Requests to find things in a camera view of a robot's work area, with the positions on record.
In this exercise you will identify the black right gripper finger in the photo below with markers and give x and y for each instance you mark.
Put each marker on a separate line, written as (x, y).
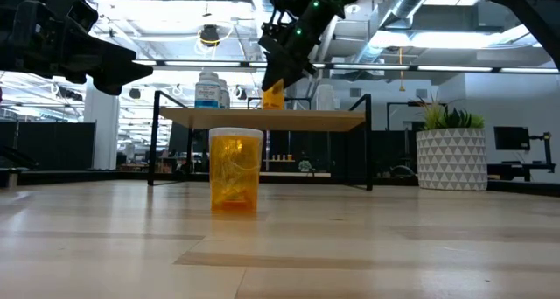
(280, 67)

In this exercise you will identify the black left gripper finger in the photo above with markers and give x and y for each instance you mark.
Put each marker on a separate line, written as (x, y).
(100, 58)
(111, 84)

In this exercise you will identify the amber pill bottle white cap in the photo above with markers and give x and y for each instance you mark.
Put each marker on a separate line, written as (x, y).
(275, 100)
(236, 172)

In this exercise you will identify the clear plastic bottle white cap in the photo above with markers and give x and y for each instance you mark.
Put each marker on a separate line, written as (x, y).
(326, 99)

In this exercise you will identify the white melatonin supplement bottle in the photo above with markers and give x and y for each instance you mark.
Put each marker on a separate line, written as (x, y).
(207, 93)
(225, 95)

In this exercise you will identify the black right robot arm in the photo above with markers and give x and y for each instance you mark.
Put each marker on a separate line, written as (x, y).
(534, 6)

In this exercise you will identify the black partition panel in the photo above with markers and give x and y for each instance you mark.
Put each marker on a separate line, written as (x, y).
(52, 146)

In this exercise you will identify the succulent in patterned white pot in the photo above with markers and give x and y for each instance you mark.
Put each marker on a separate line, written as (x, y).
(450, 159)

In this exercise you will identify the black computer monitor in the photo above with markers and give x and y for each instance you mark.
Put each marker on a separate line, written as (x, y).
(512, 138)

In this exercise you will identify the black background desk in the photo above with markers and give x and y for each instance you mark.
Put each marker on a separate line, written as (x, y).
(536, 168)

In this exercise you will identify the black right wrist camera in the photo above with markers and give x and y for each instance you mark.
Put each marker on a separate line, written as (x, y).
(273, 31)

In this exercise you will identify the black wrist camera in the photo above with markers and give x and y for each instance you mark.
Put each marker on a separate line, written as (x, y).
(74, 10)
(273, 31)

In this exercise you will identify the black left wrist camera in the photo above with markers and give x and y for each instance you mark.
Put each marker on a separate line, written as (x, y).
(74, 10)

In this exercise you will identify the wooden shelf black metal frame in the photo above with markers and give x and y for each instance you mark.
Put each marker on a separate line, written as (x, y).
(306, 120)

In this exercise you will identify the black rail with light strips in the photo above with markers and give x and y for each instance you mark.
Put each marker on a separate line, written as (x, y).
(201, 64)

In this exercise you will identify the smooth silver ventilation duct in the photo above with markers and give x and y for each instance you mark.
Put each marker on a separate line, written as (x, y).
(409, 2)

